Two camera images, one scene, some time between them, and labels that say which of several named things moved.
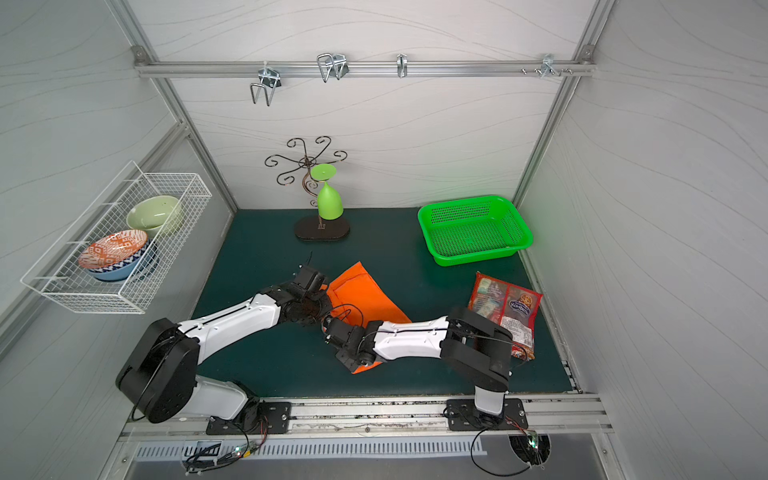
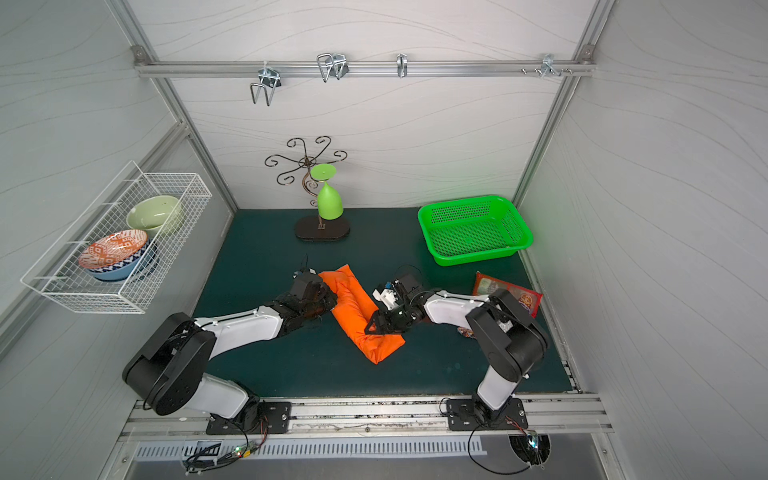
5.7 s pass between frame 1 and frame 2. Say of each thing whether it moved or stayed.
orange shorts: moved
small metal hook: stayed
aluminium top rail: stayed
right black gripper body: moved
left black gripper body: stayed
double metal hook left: stayed
